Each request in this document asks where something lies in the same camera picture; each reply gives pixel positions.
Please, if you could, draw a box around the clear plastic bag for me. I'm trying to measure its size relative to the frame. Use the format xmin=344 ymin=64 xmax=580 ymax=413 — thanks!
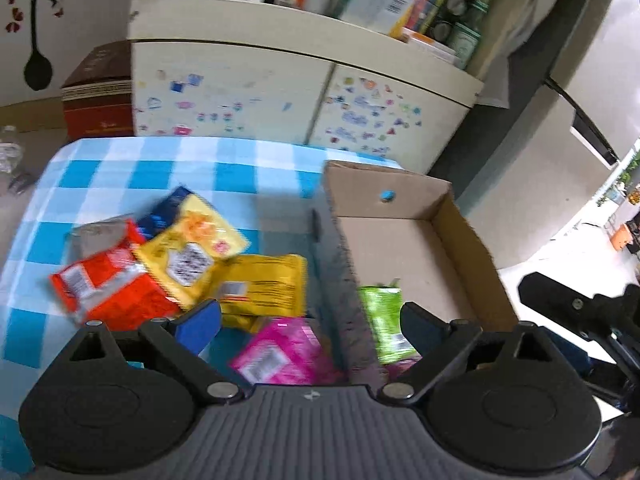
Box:
xmin=0 ymin=125 xmax=25 ymax=174

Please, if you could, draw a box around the yellow orange snack packet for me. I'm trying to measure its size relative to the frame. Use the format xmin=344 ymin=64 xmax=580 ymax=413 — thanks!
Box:
xmin=134 ymin=194 xmax=250 ymax=311

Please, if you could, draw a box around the cream cabinet with stickers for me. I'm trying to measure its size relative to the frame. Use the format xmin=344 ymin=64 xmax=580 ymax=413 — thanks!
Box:
xmin=126 ymin=0 xmax=576 ymax=176

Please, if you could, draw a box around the green snack packet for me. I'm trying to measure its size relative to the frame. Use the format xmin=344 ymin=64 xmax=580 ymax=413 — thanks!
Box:
xmin=358 ymin=281 xmax=418 ymax=365

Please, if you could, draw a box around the pink snack packet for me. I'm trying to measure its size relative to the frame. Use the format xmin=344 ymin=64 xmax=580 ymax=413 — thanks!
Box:
xmin=229 ymin=318 xmax=342 ymax=386

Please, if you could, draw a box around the blue foil snack packet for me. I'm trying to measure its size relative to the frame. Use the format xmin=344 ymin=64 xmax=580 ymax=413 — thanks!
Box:
xmin=137 ymin=185 xmax=192 ymax=240

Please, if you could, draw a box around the blue white checkered tablecloth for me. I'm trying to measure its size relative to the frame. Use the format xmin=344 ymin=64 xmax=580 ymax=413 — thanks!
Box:
xmin=0 ymin=135 xmax=405 ymax=476

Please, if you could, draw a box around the brown cardboard box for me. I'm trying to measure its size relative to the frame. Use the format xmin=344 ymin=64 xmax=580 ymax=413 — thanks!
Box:
xmin=310 ymin=160 xmax=518 ymax=389

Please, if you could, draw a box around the green glass bottle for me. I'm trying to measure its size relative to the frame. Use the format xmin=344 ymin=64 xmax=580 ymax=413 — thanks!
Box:
xmin=448 ymin=0 xmax=492 ymax=70

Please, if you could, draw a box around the red orange snack packet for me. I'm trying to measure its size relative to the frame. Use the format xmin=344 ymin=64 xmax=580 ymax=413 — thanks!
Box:
xmin=50 ymin=218 xmax=181 ymax=332

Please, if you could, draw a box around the silver foil snack packet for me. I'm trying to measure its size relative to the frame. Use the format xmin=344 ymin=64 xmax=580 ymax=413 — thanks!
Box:
xmin=70 ymin=216 xmax=139 ymax=262

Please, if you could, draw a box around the dark red gift box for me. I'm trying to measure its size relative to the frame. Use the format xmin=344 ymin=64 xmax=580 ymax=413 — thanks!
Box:
xmin=61 ymin=40 xmax=134 ymax=142

